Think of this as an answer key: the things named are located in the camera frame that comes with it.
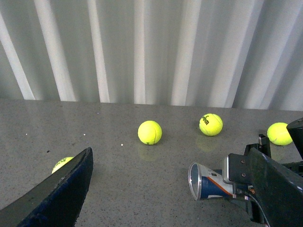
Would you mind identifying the far left yellow tennis ball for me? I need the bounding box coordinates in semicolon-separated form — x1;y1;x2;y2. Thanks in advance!
52;157;73;174

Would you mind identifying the Wilson tennis ball can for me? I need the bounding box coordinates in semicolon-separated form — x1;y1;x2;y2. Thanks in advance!
188;162;249;201

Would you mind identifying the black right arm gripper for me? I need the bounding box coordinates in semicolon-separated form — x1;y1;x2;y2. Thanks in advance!
223;134;303;227

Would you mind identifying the right yellow tennis ball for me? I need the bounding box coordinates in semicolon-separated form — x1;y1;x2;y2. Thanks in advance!
267;122;293;146

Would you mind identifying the middle yellow Wilson tennis ball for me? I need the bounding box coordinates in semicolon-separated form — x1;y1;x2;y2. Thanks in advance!
199;113;223;136

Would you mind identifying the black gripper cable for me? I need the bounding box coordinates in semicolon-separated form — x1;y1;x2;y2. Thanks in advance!
233;189;270;227

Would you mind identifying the white pleated curtain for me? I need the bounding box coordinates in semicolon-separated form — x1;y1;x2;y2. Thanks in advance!
0;0;303;111

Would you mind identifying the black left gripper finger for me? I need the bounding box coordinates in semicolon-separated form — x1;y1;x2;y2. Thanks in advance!
0;148;93;227

